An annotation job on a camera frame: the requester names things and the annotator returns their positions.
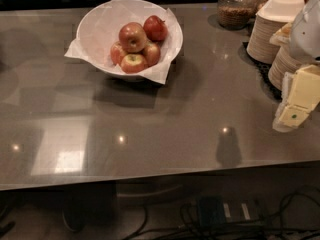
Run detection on front yellow-red apple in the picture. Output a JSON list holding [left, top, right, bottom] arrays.
[[120, 54, 148, 74]]

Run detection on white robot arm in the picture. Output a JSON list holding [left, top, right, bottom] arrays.
[[273, 0, 320, 132]]

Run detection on front stack paper plates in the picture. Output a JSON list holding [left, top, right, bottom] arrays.
[[268, 45, 301, 90]]

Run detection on white bowl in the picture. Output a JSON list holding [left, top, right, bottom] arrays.
[[75, 0, 184, 82]]

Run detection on white paper liner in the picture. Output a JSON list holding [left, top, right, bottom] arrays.
[[64, 0, 184, 85]]

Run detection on dark red back apple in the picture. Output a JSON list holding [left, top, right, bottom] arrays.
[[143, 15, 168, 41]]

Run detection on blue power adapter box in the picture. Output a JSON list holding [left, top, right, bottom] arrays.
[[197, 196, 226, 227]]

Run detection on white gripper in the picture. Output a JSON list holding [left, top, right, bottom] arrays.
[[272, 65, 320, 133]]

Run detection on white foam container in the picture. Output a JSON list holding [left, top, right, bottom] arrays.
[[257, 0, 305, 22]]

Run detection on tall stack paper plates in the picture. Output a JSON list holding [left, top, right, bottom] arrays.
[[246, 15, 283, 64]]

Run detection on black cables under table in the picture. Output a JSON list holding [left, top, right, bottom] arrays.
[[121, 192, 320, 240]]

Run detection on glass jar with grains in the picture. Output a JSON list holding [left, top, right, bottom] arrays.
[[217, 0, 258, 29]]

